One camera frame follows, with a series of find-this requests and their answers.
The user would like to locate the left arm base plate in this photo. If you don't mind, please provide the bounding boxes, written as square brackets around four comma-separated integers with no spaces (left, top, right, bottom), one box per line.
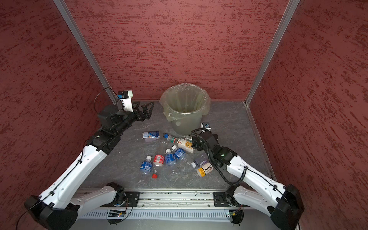
[111,191,140,207]

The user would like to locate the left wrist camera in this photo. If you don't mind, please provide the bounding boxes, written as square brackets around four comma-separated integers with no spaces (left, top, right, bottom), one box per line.
[117,91,133,112]

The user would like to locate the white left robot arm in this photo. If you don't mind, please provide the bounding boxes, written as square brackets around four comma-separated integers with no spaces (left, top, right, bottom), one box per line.
[25,102,154,230]

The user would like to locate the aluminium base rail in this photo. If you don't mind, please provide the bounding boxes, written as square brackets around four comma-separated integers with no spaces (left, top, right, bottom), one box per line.
[64,189,239,209]

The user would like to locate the clear bottle white label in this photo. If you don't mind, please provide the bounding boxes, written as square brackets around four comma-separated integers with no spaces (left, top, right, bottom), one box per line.
[185,135,193,142]

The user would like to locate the clear bin liner bag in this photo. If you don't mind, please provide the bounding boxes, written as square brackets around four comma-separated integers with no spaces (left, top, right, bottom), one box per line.
[160,83,211,122]

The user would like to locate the blue label bottle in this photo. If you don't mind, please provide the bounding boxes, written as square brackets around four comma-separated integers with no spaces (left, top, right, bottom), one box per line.
[138,155,152,185]
[165,149,177,174]
[172,145,193,165]

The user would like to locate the left aluminium corner post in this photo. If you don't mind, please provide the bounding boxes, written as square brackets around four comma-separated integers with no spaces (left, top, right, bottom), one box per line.
[53,0,110,88]

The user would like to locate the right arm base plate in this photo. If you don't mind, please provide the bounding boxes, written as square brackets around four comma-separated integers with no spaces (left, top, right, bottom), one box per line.
[213,192,240,208]

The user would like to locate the perforated cable duct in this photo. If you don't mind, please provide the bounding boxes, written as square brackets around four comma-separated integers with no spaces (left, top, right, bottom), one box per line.
[81,209,230,222]

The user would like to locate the green label white bottle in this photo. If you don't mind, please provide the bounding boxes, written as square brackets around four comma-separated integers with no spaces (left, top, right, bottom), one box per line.
[163,134,194,153]

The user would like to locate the yellow white label bottle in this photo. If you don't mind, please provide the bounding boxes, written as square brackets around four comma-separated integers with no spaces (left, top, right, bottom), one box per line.
[196,162,214,177]

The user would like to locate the red label bottle red cap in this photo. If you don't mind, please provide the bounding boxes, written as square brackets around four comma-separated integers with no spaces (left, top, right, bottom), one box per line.
[152,140,167,179]

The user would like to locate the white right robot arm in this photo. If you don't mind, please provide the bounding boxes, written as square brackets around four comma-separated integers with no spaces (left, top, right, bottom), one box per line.
[191,128,305,230]

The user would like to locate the clear purple tinted bottle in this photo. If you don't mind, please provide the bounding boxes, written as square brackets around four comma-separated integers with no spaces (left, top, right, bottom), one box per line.
[190,156,208,169]

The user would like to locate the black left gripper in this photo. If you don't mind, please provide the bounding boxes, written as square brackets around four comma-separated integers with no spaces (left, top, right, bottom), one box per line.
[114,99,154,135]

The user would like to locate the grey mesh waste bin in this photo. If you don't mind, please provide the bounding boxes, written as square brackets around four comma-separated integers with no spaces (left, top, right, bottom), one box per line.
[162,84,209,137]

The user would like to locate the Fiji bottle blue cap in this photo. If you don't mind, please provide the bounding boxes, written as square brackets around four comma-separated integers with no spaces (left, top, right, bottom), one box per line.
[142,131,160,142]

